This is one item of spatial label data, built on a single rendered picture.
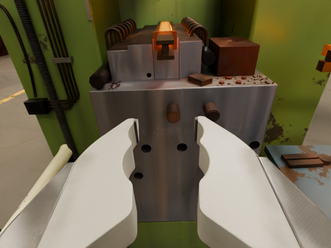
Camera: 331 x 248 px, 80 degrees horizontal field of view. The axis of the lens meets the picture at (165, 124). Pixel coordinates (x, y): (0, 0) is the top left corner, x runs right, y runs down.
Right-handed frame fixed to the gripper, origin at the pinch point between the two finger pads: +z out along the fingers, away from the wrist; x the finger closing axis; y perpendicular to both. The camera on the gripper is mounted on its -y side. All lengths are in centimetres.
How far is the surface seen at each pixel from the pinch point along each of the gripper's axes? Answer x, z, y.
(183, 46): 3.6, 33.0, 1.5
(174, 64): 1.7, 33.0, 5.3
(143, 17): -9, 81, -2
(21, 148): -132, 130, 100
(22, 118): -167, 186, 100
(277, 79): 33, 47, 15
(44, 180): -36, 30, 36
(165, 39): 0.0, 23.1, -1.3
